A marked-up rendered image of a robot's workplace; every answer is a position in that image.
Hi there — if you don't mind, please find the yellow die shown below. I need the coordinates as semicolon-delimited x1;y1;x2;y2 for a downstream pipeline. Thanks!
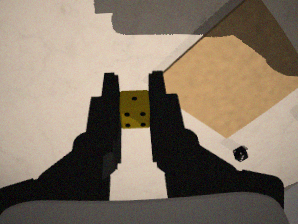
120;90;150;129

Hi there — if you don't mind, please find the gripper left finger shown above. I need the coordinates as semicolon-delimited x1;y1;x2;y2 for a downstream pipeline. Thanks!
0;72;122;215

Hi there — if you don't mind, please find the tan square mat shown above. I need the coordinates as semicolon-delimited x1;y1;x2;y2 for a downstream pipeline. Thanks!
163;0;298;139

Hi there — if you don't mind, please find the black die with grey pips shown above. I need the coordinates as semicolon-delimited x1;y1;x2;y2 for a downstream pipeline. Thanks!
233;146;248;162

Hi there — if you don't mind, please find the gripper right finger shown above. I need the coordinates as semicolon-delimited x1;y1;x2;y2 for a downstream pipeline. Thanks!
148;71;284;210

